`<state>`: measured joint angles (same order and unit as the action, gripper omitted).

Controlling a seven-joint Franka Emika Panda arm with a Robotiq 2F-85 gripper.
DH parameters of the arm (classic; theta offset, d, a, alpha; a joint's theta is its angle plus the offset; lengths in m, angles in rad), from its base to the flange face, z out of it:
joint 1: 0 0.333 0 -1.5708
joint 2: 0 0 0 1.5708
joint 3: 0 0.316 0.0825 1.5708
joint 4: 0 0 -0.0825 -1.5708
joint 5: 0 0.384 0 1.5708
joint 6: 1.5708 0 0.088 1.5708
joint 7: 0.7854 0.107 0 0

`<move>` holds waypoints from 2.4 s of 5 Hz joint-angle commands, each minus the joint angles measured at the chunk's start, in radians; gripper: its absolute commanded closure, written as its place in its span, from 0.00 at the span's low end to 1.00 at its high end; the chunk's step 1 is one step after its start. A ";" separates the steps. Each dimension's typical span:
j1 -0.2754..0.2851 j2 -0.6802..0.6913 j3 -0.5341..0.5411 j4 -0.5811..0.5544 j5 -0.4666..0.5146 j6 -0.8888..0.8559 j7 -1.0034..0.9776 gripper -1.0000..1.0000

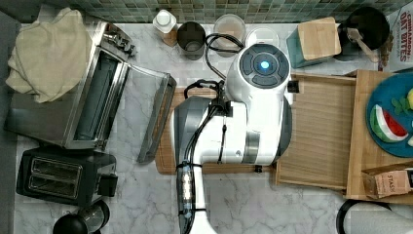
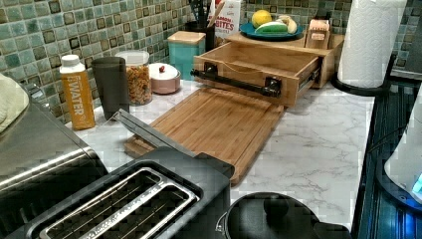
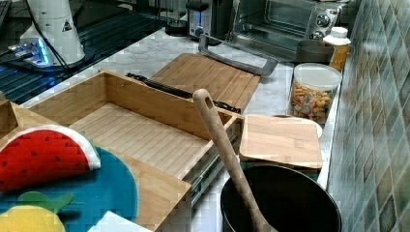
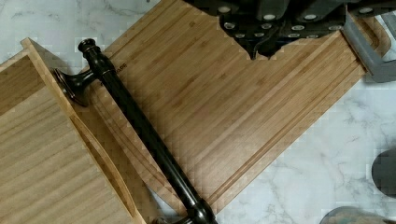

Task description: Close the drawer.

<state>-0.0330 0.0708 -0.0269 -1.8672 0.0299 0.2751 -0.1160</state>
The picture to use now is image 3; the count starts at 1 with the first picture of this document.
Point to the bamboo drawer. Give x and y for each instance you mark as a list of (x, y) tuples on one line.
[(125, 116)]

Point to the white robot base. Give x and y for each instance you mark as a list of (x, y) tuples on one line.
[(52, 40)]

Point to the large bamboo cutting board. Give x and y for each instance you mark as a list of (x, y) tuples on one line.
[(189, 72)]

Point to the open toaster oven door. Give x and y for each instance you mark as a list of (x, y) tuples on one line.
[(265, 70)]

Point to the small bamboo lid board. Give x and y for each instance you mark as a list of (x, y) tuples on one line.
[(285, 140)]

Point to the black coffee machine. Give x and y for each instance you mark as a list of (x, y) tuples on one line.
[(194, 18)]

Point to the clear jar with snacks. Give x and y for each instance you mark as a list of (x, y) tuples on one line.
[(313, 91)]

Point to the blue round mat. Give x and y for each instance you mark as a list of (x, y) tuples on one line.
[(110, 188)]

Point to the wooden spoon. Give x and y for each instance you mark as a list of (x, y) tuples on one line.
[(212, 122)]

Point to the black round pot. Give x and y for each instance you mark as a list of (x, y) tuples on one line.
[(290, 201)]

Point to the silver toaster oven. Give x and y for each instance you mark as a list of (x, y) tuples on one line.
[(275, 27)]

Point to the dark grey cup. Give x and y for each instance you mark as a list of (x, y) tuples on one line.
[(313, 51)]

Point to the white paper sheet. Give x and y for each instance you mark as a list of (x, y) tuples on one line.
[(111, 222)]

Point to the white cap yellow bottle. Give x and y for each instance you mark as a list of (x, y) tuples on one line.
[(338, 39)]

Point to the watermelon slice sponge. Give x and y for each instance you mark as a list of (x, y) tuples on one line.
[(45, 153)]

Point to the yellow lemon sponge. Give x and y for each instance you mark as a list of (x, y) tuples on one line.
[(35, 212)]

